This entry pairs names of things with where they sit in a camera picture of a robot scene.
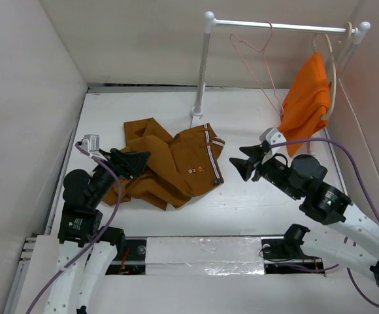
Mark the brown trousers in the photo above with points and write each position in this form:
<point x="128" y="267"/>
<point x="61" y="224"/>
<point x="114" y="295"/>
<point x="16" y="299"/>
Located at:
<point x="180" y="167"/>

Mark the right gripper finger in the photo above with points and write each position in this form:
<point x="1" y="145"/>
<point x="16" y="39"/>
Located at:
<point x="247" y="169"/>
<point x="256" y="152"/>

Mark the pink wire hanger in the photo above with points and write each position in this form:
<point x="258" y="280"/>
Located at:
<point x="279" y="108"/>

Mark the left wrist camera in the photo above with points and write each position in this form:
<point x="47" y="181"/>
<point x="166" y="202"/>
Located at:
<point x="89" y="144"/>

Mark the cream wooden hanger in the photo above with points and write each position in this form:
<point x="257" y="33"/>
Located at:
<point x="331" y="69"/>

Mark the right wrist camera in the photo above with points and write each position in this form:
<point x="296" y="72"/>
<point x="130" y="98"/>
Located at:
<point x="271" y="136"/>

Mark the silver tape strip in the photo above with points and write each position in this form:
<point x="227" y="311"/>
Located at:
<point x="218" y="256"/>

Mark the orange garment on hanger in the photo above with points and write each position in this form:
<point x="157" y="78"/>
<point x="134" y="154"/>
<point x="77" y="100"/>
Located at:
<point x="307" y="101"/>

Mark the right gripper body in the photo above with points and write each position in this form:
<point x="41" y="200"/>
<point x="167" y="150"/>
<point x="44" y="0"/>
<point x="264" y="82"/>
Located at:
<point x="274" y="171"/>

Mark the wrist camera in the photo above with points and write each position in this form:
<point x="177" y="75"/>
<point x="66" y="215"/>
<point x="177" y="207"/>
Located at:
<point x="89" y="144"/>
<point x="271" y="136"/>

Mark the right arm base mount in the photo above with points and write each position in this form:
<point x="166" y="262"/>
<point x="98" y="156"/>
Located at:
<point x="278" y="261"/>

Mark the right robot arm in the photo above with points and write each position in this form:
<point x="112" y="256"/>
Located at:
<point x="303" y="179"/>

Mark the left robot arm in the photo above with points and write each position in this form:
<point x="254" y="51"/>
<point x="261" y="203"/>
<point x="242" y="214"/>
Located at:
<point x="86" y="248"/>

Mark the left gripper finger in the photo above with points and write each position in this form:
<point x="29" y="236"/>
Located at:
<point x="132" y="157"/>
<point x="128" y="168"/>

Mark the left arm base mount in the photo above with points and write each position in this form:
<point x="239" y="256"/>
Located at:
<point x="132" y="259"/>

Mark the white clothes rack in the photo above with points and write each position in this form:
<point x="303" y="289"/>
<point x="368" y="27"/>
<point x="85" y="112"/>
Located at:
<point x="358" y="34"/>

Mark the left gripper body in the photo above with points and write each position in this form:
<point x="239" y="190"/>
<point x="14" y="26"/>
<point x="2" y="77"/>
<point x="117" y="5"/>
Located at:
<point x="105" y="177"/>

